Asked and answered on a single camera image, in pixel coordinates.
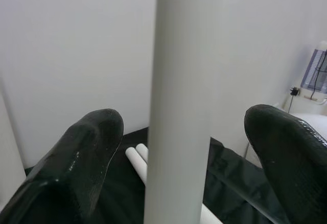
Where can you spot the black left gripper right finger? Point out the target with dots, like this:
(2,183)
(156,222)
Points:
(293,162)

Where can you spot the white grid-front appliance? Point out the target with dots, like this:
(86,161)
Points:
(310,68)

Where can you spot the black table cloth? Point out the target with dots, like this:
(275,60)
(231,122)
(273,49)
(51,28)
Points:
(230,173)

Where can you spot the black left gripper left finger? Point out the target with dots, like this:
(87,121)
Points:
(64,173)

